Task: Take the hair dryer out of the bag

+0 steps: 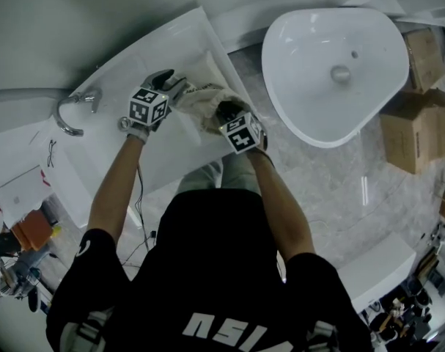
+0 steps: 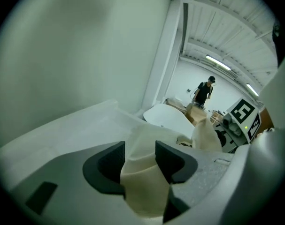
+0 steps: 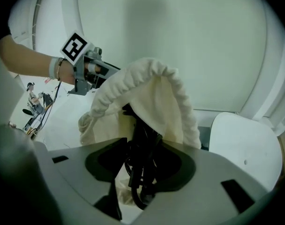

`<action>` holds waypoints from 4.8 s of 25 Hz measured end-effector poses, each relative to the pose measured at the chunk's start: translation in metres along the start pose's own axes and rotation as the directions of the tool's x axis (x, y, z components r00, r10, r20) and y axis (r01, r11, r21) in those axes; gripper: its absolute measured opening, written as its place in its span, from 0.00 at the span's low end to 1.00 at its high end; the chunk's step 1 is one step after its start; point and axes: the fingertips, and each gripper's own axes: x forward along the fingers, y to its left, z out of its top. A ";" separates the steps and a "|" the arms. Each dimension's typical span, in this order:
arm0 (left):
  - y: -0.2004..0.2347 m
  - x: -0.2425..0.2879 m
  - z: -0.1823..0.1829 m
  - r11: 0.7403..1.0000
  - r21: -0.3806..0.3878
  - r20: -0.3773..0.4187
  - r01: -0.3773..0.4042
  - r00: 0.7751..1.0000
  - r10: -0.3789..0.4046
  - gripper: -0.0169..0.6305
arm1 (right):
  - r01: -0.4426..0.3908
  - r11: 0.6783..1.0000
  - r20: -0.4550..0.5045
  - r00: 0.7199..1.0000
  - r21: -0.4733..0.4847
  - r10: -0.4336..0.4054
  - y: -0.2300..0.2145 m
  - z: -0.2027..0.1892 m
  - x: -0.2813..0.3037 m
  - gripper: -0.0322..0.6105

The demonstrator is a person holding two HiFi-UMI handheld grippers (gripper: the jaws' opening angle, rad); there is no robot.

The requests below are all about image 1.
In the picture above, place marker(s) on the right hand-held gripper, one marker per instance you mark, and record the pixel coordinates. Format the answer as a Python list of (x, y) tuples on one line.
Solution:
[(243, 133)]

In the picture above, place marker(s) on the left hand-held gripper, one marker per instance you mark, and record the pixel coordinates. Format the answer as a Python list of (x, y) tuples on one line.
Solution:
[(148, 108)]

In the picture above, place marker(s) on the person's right forearm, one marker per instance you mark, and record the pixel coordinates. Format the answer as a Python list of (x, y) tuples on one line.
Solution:
[(277, 204)]

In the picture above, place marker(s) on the person's left forearm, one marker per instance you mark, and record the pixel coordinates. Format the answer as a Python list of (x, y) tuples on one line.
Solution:
[(114, 189)]

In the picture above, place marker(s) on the person's grey trousers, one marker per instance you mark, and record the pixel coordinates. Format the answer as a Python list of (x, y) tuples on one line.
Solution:
[(207, 176)]

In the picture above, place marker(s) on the white rectangular vanity sink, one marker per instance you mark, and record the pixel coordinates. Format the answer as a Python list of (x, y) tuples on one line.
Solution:
[(108, 75)]

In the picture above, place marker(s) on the white oval ceramic basin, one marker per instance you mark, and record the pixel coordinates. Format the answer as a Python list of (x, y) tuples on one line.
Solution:
[(317, 97)]

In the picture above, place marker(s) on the chrome curved faucet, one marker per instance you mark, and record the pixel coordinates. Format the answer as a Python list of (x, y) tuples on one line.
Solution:
[(66, 119)]

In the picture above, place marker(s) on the chrome basin drain stopper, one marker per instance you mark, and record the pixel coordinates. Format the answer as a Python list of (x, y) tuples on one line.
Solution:
[(341, 73)]

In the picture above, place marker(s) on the black eyeglasses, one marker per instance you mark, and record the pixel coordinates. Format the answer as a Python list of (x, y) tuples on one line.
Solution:
[(52, 152)]

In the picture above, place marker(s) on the person's black printed shirt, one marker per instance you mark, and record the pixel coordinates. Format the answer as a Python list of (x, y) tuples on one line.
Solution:
[(215, 270)]

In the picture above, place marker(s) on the large cardboard box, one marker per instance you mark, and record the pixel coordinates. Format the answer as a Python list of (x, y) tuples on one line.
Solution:
[(412, 134)]

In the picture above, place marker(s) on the white flat carton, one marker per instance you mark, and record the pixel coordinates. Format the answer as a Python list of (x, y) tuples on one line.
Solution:
[(18, 196)]

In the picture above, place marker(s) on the white rectangular block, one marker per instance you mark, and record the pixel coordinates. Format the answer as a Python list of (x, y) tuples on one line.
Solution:
[(379, 273)]

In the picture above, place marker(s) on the small cardboard box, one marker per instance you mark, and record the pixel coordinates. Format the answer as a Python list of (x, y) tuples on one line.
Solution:
[(425, 61)]

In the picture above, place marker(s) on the orange box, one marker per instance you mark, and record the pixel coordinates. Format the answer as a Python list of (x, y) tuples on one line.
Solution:
[(31, 230)]

